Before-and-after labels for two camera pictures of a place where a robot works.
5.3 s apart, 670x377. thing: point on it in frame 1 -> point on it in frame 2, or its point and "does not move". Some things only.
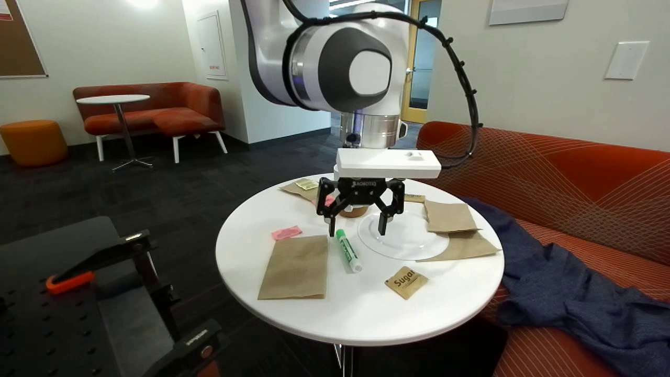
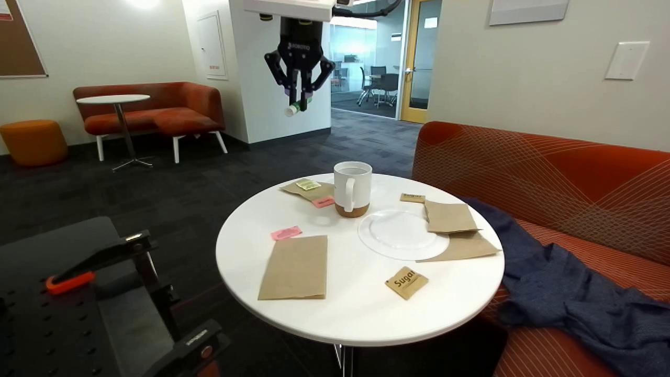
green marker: (348, 249) -> (300, 106)
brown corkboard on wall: (20, 58) does not move
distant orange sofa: (172, 109) does not move
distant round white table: (120, 98) does not move
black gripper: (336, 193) -> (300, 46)
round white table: (439, 263) does not move
